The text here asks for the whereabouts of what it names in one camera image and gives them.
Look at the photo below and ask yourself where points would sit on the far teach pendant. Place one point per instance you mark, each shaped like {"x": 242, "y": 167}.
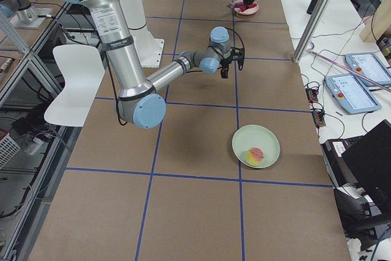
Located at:
{"x": 369, "y": 66}

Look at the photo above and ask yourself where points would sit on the red chili pepper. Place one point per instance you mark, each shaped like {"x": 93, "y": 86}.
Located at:
{"x": 246, "y": 7}

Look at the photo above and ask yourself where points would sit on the green plate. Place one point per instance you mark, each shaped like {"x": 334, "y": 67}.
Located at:
{"x": 256, "y": 136}

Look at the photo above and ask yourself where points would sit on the pink plate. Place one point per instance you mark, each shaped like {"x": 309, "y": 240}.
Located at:
{"x": 248, "y": 12}

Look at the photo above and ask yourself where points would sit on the halved peach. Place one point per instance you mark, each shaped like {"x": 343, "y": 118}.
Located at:
{"x": 254, "y": 156}

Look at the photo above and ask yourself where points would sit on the near teach pendant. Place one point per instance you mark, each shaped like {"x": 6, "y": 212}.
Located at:
{"x": 351, "y": 94}

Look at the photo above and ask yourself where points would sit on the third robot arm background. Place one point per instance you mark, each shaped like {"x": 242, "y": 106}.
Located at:
{"x": 23, "y": 14}

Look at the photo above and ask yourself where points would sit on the purple eggplant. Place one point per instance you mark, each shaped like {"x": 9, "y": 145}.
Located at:
{"x": 232, "y": 5}

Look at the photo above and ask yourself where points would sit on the teach pendant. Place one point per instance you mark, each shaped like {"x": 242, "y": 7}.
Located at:
{"x": 369, "y": 66}
{"x": 351, "y": 94}

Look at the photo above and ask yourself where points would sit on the aluminium frame post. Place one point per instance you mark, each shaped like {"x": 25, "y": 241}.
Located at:
{"x": 310, "y": 29}

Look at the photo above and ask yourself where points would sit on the white chair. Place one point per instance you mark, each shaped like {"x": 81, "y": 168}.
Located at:
{"x": 83, "y": 71}

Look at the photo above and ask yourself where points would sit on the white wire basket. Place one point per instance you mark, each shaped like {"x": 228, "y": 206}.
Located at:
{"x": 9, "y": 148}

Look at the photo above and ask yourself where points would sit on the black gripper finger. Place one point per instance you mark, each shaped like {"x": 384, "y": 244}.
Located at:
{"x": 224, "y": 71}

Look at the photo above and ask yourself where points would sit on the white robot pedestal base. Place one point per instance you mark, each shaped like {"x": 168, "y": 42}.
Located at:
{"x": 149, "y": 49}

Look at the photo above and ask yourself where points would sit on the black laptop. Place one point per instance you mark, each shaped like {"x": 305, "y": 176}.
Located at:
{"x": 364, "y": 160}

